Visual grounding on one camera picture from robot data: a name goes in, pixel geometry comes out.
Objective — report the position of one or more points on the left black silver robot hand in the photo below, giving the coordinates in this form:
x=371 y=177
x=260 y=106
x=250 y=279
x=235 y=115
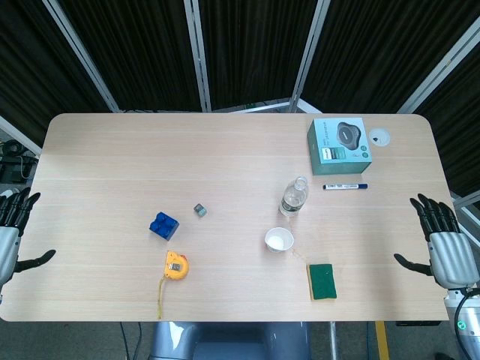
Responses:
x=9 y=243

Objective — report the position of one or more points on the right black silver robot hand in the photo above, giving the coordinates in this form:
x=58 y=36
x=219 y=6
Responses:
x=450 y=258

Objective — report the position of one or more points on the transparent plastic water bottle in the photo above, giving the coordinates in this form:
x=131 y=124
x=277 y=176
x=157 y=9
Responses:
x=292 y=198

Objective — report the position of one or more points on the white paper cup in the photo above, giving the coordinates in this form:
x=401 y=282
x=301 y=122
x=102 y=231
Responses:
x=278 y=240

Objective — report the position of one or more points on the black equipment on floor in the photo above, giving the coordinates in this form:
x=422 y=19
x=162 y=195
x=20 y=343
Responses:
x=15 y=161

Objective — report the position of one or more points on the blue white marker pen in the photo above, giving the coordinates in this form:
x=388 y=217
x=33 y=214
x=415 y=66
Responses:
x=345 y=186

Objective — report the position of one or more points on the green yellow scrubbing sponge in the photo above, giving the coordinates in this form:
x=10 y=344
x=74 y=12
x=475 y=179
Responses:
x=322 y=283

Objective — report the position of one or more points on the black folding screen panel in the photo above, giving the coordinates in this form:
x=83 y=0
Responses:
x=251 y=48
x=37 y=67
x=135 y=48
x=457 y=123
x=375 y=48

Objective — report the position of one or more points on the teal speaker product box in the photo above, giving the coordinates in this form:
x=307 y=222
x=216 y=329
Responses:
x=339 y=150

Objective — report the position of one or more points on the blue toy building brick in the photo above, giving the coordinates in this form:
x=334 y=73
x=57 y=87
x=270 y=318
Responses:
x=164 y=226

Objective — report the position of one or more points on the yellow tape measure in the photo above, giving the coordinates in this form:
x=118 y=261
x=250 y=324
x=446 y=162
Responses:
x=176 y=267

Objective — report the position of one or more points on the small grey-green cube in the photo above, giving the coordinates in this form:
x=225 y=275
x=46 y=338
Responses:
x=200 y=210

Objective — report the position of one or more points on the blue-grey robot body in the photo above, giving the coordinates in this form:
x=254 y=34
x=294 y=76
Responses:
x=228 y=341

